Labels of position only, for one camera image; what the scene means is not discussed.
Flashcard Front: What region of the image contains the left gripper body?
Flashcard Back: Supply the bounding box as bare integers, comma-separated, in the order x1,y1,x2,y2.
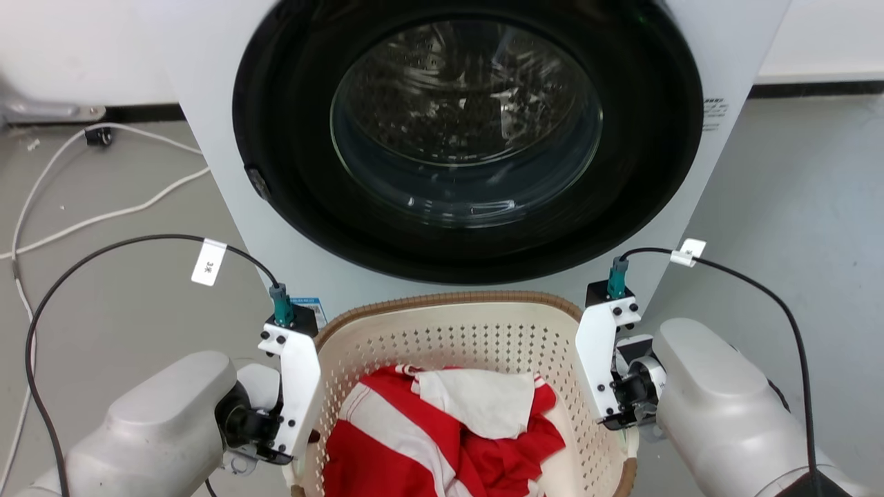
215,382,296,466

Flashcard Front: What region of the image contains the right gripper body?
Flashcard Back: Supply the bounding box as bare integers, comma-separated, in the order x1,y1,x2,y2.
599,334,669,431

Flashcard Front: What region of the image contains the cream perforated laundry basket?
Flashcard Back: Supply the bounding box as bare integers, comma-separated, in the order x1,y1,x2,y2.
289,290,640,497

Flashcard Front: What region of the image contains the blue and white sticker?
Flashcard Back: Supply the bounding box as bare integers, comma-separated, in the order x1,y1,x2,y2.
289,297,327,330

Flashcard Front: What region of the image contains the red white striped garment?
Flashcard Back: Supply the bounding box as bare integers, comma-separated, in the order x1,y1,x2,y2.
323,364,568,497

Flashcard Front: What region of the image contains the white cloth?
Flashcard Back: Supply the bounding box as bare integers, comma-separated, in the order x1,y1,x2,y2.
412,368,537,441

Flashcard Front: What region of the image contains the round black washer door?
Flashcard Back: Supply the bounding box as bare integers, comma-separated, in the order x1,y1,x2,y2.
232,0,704,286

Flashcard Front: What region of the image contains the grey door latch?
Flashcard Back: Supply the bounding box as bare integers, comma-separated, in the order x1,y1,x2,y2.
244,164,271,202

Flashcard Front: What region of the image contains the grey text label sticker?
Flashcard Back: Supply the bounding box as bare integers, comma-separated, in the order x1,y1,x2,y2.
702,97,730,133

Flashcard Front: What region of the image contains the black baseboard strip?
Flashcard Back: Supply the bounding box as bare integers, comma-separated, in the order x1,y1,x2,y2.
104,103,185,124
748,81,884,99

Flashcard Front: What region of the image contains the white front-load washing machine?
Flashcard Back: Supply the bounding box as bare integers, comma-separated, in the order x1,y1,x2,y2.
137,0,792,327

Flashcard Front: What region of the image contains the teal right cable connector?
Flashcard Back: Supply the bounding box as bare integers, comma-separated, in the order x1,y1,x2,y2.
607,256,631,300

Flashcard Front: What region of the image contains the teal cable connector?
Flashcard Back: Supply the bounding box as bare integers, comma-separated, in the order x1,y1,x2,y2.
607,256,631,300
269,283,297,327

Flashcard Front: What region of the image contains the teal left cable connector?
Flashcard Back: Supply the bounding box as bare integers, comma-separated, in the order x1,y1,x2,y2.
269,283,297,327

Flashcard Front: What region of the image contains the folded white cable tag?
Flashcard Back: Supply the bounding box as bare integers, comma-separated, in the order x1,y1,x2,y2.
669,237,708,269

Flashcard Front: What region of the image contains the long white cable tag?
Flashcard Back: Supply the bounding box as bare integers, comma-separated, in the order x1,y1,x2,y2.
191,237,228,288

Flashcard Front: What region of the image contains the thick white floor cable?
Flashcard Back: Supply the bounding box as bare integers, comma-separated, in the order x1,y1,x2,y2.
10,121,206,278
0,165,212,262

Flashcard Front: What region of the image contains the thin grey floor cable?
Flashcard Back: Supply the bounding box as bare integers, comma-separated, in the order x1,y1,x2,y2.
0,261,37,492

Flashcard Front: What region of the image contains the grey metal base plate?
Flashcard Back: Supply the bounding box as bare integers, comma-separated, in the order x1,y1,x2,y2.
0,75,108,126

